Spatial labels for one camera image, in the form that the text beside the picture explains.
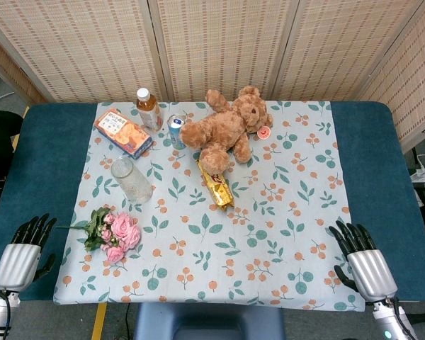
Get woven folding screen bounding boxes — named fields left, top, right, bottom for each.
left=0, top=0, right=425, bottom=154

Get clear glass vase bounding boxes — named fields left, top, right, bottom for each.
left=110, top=156, right=154, bottom=205

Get orange biscuit box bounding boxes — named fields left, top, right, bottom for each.
left=93, top=108, right=154, bottom=161

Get blue drink can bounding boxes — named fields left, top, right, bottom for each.
left=166, top=113, right=188, bottom=151

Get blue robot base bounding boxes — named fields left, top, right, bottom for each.
left=132, top=302, right=286, bottom=340

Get gold snack packet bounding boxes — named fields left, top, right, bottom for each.
left=196, top=158, right=234, bottom=212

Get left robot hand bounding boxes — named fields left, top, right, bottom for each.
left=0, top=212, right=57, bottom=292

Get floral tablecloth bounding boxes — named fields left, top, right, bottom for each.
left=52, top=100, right=366, bottom=312

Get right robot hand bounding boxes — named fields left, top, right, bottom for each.
left=328, top=220, right=399, bottom=304

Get tea bottle white cap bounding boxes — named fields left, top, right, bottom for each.
left=135, top=87, right=163, bottom=132

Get brown teddy bear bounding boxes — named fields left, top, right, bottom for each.
left=179, top=85, right=274, bottom=175

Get pink rose bouquet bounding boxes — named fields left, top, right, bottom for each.
left=55, top=206, right=142, bottom=264

